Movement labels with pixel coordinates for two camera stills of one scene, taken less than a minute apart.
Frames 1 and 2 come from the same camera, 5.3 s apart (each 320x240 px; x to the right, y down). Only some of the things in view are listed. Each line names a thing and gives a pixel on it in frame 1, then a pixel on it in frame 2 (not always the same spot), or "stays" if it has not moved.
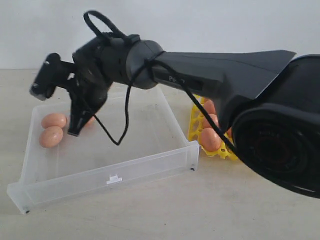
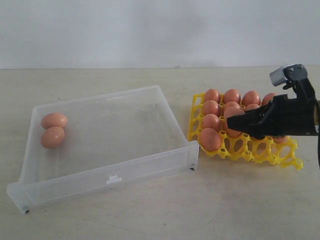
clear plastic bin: x=136 y=137 stays
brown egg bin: x=209 y=139 -> x=211 y=121
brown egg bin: x=91 y=122 -> x=230 y=112
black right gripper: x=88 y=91 -> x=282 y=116
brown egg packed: x=209 y=105 -> x=212 y=94
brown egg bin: x=54 y=119 stays
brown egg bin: x=51 y=136 stays
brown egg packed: x=214 y=118 -> x=211 y=107
